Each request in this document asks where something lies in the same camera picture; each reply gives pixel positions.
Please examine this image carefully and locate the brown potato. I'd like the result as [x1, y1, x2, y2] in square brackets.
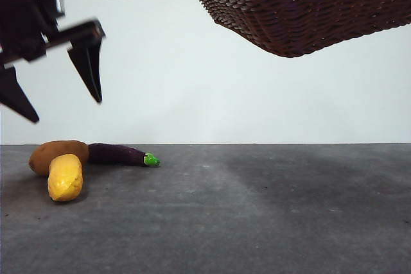
[28, 140, 90, 177]

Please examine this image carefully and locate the purple eggplant with green stem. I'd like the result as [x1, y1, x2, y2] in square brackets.
[87, 142, 161, 168]

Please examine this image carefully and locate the yellow oblong vegetable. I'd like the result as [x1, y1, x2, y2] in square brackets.
[47, 153, 83, 202]

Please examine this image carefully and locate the brown wicker basket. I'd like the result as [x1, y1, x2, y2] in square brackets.
[181, 0, 411, 58]

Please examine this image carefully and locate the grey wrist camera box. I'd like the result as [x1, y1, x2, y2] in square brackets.
[53, 0, 67, 19]

